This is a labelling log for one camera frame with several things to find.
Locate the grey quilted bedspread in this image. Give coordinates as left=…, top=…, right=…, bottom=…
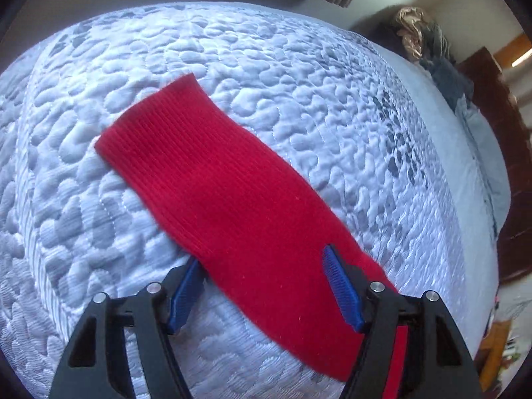
left=1, top=3, right=510, bottom=398

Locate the pile of clothes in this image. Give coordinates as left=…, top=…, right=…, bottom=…
left=393, top=6, right=474, bottom=110

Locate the light blue pillow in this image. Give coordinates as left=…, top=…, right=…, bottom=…
left=455, top=95, right=511, bottom=239

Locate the red knit sweater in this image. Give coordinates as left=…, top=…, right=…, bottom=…
left=95, top=75, right=386, bottom=381

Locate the dark wooden headboard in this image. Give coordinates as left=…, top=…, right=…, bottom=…
left=458, top=48, right=531, bottom=284

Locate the wooden desk cabinet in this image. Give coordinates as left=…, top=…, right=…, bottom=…
left=474, top=320, right=512, bottom=392

